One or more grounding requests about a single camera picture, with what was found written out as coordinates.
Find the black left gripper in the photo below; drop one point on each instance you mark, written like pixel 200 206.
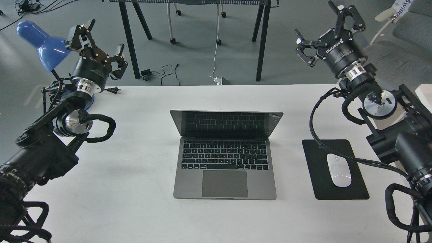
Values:
pixel 89 75

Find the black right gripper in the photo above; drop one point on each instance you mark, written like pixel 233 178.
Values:
pixel 342 53

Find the grey laptop computer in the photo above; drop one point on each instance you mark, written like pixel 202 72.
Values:
pixel 225 155

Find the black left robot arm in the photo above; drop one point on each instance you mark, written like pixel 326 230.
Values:
pixel 48 147

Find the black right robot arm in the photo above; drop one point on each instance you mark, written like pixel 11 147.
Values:
pixel 399 122

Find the black power plug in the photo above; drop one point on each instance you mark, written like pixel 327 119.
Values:
pixel 114 90

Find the blue desk lamp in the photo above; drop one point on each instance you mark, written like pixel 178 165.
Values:
pixel 51 50

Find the grey office chair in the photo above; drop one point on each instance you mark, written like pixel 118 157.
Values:
pixel 408 60

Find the white-legged wheeled chair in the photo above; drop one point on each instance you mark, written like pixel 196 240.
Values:
pixel 195 26

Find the white computer mouse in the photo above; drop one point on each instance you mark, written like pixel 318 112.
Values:
pixel 339 170

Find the black mouse pad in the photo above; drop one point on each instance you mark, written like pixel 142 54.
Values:
pixel 322 184

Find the black power adapter with cable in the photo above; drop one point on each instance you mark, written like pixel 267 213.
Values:
pixel 147 73

